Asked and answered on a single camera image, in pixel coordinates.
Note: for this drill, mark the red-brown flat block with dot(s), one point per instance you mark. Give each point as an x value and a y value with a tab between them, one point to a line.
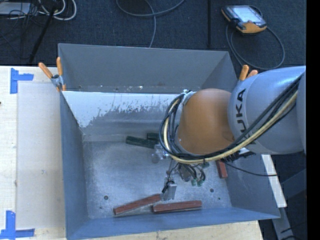
222	169
176	206
135	205

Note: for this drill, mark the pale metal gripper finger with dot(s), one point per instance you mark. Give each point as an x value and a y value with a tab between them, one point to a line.
166	193
172	192

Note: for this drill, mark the dark green flat block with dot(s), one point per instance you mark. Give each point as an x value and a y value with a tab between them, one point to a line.
140	141

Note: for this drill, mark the grey metal bin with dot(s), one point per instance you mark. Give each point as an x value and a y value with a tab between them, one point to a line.
120	169

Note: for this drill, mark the pale flat board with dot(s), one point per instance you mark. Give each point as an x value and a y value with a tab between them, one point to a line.
37	146

